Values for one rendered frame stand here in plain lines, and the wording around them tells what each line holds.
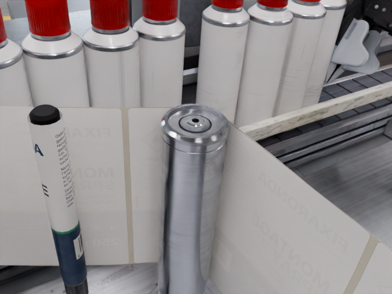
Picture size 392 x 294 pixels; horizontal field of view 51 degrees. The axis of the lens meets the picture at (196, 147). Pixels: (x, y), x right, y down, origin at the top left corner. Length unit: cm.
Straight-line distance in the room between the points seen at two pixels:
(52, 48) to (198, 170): 19
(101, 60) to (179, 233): 19
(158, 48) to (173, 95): 6
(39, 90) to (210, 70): 19
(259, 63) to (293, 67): 6
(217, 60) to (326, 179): 19
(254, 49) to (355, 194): 20
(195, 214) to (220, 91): 25
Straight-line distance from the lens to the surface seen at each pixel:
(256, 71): 49
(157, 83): 42
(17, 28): 102
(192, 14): 75
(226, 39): 45
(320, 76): 58
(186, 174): 22
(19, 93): 38
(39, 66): 38
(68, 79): 38
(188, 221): 25
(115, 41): 38
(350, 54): 60
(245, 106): 51
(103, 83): 39
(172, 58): 41
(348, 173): 53
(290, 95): 54
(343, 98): 61
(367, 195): 51
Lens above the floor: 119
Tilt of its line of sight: 37 degrees down
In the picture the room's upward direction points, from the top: 5 degrees clockwise
